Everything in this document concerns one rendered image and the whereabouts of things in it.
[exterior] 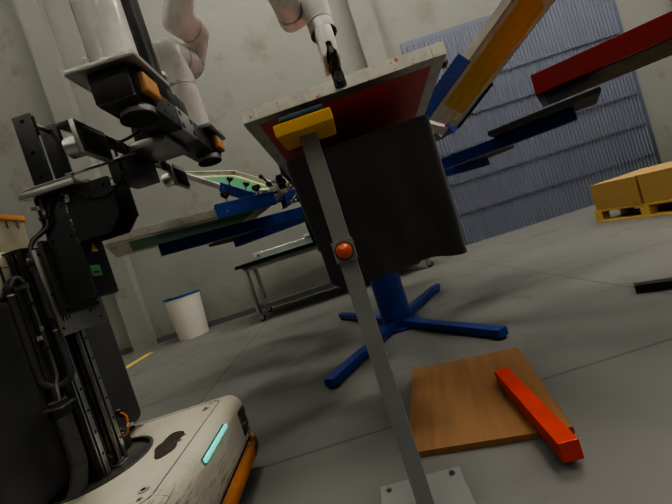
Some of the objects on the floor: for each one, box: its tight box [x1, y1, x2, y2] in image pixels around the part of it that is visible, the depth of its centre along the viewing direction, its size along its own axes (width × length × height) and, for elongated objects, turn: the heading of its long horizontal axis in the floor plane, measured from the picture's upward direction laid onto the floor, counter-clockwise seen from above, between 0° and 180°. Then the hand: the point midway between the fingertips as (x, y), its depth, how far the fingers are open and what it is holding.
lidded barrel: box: [163, 289, 209, 341], centre depth 518 cm, size 49×49×60 cm
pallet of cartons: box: [590, 161, 672, 223], centre depth 349 cm, size 114×82×40 cm
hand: (339, 83), depth 104 cm, fingers closed on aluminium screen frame, 4 cm apart
